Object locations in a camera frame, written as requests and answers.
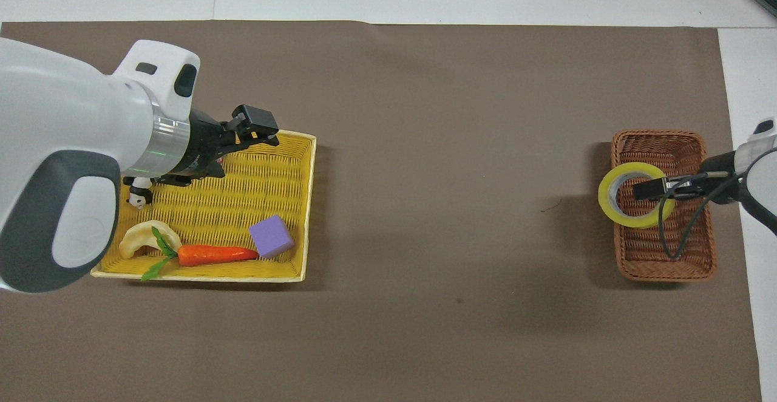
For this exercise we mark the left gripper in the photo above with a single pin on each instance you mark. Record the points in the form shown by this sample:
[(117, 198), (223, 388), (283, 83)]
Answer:
[(200, 144)]

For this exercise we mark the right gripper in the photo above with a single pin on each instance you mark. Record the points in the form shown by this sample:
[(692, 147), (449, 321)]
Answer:
[(721, 165)]

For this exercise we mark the yellow tape roll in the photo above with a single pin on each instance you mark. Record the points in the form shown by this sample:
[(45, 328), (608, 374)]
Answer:
[(610, 201)]

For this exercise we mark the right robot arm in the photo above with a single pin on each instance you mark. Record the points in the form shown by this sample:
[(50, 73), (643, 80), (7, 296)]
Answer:
[(759, 165)]

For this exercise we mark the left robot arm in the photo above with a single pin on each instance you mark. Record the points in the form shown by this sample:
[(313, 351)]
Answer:
[(67, 135)]

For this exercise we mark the yellow wicker basket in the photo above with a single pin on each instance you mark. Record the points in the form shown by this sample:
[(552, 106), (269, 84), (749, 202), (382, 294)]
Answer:
[(267, 177)]

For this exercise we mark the brown wicker basket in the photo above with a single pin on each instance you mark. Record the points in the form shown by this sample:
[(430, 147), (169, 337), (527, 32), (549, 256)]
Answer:
[(668, 256)]

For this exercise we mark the small panda figure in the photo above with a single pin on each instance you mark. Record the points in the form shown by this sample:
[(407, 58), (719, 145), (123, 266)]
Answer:
[(139, 194)]

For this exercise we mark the purple foam cube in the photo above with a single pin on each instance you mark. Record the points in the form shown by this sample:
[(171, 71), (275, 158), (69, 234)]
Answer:
[(271, 237)]

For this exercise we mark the orange toy carrot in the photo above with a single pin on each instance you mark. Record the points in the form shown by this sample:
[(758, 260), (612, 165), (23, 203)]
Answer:
[(212, 255)]

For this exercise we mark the white toy dumpling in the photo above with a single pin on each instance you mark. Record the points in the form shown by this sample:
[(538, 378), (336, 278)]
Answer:
[(136, 239)]

